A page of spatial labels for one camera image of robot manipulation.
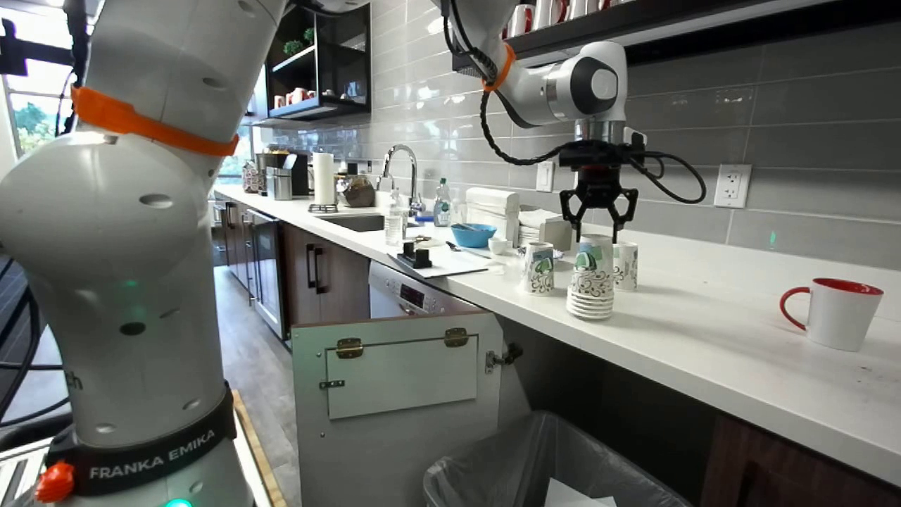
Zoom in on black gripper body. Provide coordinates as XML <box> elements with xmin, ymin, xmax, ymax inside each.
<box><xmin>572</xmin><ymin>138</ymin><xmax>630</xmax><ymax>197</ymax></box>

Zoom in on patterned paper cup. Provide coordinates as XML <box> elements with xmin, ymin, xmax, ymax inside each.
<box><xmin>611</xmin><ymin>239</ymin><xmax>642</xmax><ymax>293</ymax></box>
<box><xmin>568</xmin><ymin>235</ymin><xmax>620</xmax><ymax>297</ymax></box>
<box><xmin>564</xmin><ymin>301</ymin><xmax>620</xmax><ymax>324</ymax></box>
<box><xmin>520</xmin><ymin>239</ymin><xmax>559</xmax><ymax>300</ymax></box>

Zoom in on white napkin stack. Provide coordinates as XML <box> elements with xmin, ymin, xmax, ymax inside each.
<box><xmin>500</xmin><ymin>207</ymin><xmax>530</xmax><ymax>255</ymax></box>

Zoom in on white paper towel stack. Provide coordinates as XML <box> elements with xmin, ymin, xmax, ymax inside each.
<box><xmin>462</xmin><ymin>183</ymin><xmax>530</xmax><ymax>230</ymax></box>

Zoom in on clear container blue label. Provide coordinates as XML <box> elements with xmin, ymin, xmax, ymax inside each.
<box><xmin>430</xmin><ymin>175</ymin><xmax>457</xmax><ymax>232</ymax></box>

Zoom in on white cutting board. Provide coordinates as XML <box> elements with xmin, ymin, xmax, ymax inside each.
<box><xmin>386</xmin><ymin>245</ymin><xmax>493</xmax><ymax>283</ymax></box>

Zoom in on chrome faucet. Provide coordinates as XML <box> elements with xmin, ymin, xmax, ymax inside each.
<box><xmin>378</xmin><ymin>141</ymin><xmax>423</xmax><ymax>214</ymax></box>

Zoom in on black plastic holder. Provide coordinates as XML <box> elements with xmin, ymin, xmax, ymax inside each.
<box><xmin>396</xmin><ymin>238</ymin><xmax>435</xmax><ymax>275</ymax></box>

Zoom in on clear plastic water bottle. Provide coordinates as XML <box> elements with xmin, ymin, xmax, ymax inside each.
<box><xmin>383</xmin><ymin>182</ymin><xmax>410</xmax><ymax>252</ymax></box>

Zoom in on grey dishwasher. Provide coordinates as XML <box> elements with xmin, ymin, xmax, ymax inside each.
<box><xmin>362</xmin><ymin>259</ymin><xmax>493</xmax><ymax>324</ymax></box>

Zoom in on glass coffee pot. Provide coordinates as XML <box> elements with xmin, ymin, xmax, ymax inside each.
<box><xmin>335</xmin><ymin>158</ymin><xmax>380</xmax><ymax>211</ymax></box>

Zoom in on steel sink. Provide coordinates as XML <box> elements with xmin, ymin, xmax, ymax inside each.
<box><xmin>314</xmin><ymin>208</ymin><xmax>389</xmax><ymax>238</ymax></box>

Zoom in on white mug red inside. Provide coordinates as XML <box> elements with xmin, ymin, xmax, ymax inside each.
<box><xmin>776</xmin><ymin>275</ymin><xmax>886</xmax><ymax>356</ymax></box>

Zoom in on dark lower cabinets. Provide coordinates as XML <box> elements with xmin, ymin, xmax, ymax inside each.
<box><xmin>210</xmin><ymin>201</ymin><xmax>373</xmax><ymax>349</ymax></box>

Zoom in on white paper towel roll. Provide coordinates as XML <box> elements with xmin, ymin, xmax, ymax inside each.
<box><xmin>309</xmin><ymin>151</ymin><xmax>341</xmax><ymax>217</ymax></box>

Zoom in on grey trash bin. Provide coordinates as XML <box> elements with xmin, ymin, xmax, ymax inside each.
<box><xmin>419</xmin><ymin>408</ymin><xmax>694</xmax><ymax>507</ymax></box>

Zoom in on black open shelf unit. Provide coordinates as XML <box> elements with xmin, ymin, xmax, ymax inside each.
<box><xmin>259</xmin><ymin>0</ymin><xmax>373</xmax><ymax>124</ymax></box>

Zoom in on white paper in bin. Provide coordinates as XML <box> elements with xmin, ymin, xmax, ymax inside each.
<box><xmin>541</xmin><ymin>476</ymin><xmax>620</xmax><ymax>507</ymax></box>

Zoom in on black coffee machine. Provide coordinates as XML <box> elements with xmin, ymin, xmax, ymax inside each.
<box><xmin>264</xmin><ymin>148</ymin><xmax>314</xmax><ymax>204</ymax></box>

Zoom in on glass jar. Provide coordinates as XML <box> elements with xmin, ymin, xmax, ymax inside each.
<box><xmin>240</xmin><ymin>156</ymin><xmax>269</xmax><ymax>197</ymax></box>

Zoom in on dark brown cabinet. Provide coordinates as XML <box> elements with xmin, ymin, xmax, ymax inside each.
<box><xmin>699</xmin><ymin>411</ymin><xmax>901</xmax><ymax>507</ymax></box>

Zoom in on yellow floor strip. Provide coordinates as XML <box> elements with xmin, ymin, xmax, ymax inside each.
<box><xmin>227</xmin><ymin>386</ymin><xmax>290</xmax><ymax>507</ymax></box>

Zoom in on white wall outlet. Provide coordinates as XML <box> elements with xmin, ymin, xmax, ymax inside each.
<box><xmin>709</xmin><ymin>161</ymin><xmax>756</xmax><ymax>211</ymax></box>
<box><xmin>531</xmin><ymin>158</ymin><xmax>558</xmax><ymax>197</ymax></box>

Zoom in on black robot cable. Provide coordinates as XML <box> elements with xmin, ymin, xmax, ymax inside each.
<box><xmin>476</xmin><ymin>82</ymin><xmax>709</xmax><ymax>207</ymax></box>

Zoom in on black wall shelf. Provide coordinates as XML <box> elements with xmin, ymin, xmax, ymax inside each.
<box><xmin>447</xmin><ymin>0</ymin><xmax>901</xmax><ymax>79</ymax></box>

